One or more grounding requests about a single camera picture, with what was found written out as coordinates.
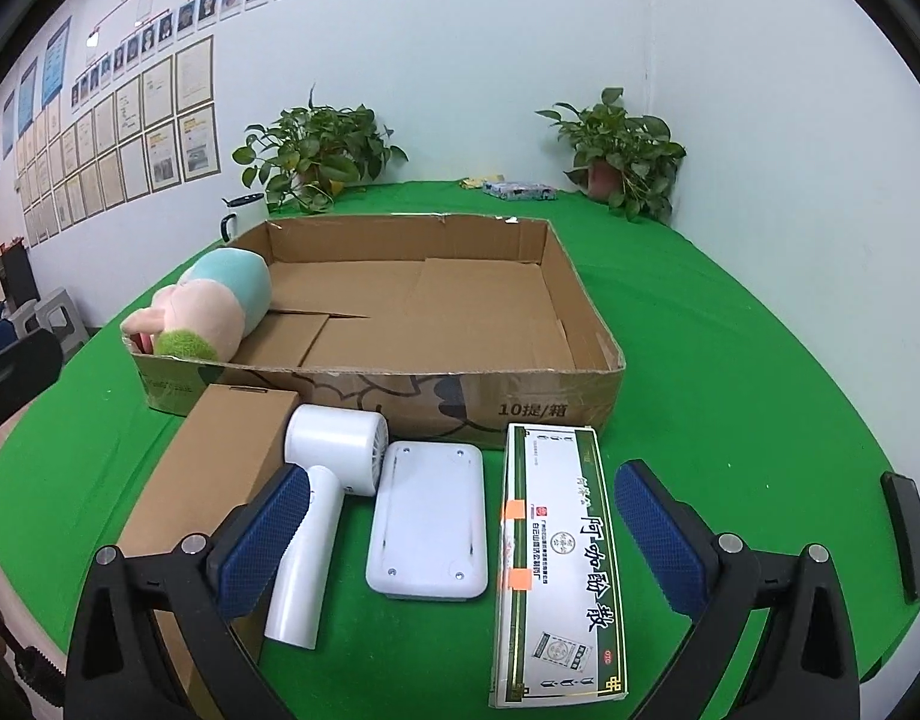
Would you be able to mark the bushy potted green plant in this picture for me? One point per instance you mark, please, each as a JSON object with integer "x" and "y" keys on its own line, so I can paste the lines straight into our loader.
{"x": 317, "y": 142}

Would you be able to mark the framed wall certificates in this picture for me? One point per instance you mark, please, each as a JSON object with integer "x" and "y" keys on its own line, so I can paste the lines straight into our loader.
{"x": 159, "y": 142}

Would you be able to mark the grey plastic stool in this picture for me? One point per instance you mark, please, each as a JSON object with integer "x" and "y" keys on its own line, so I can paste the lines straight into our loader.
{"x": 54, "y": 315}

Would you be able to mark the white mug with black lid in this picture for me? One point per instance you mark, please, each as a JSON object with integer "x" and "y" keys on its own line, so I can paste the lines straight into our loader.
{"x": 246, "y": 223}

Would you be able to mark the large cardboard box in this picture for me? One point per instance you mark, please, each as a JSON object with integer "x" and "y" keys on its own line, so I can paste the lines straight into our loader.
{"x": 430, "y": 300}

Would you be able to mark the yellow packet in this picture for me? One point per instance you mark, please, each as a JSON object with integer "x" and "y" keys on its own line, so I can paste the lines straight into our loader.
{"x": 473, "y": 183}

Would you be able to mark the black rectangular object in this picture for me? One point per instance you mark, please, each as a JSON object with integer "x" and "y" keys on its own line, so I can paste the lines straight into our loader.
{"x": 906, "y": 532}

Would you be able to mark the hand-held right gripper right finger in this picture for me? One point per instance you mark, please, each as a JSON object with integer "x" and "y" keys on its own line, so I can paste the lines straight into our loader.
{"x": 655, "y": 532}

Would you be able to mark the white and green medicine box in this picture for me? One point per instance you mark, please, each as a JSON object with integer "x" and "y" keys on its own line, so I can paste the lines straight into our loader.
{"x": 557, "y": 577}

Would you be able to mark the white flat plastic device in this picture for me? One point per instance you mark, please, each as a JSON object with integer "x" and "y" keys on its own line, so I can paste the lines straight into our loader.
{"x": 430, "y": 517}

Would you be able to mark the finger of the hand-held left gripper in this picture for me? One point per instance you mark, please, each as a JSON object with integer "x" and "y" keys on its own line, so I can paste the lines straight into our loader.
{"x": 21, "y": 375}

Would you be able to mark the pink and teal plush toy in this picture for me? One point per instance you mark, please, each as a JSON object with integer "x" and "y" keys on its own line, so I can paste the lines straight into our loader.
{"x": 205, "y": 300}

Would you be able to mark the blue patterned packet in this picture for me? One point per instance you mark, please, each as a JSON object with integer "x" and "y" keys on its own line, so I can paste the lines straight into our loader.
{"x": 520, "y": 190}

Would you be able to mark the small brown cardboard box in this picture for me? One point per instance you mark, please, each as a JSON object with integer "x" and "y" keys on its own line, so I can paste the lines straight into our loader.
{"x": 220, "y": 450}

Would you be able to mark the blue wall posters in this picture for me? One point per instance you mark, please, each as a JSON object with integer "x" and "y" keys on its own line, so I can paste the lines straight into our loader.
{"x": 56, "y": 60}

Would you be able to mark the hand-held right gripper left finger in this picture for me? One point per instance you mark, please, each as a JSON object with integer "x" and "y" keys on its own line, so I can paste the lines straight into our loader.
{"x": 265, "y": 540}

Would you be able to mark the white hair dryer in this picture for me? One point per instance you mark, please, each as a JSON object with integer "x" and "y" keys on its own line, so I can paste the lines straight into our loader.
{"x": 332, "y": 442}

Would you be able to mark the green plant in red pot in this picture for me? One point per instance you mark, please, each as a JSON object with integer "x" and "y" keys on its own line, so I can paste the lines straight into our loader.
{"x": 617, "y": 142}

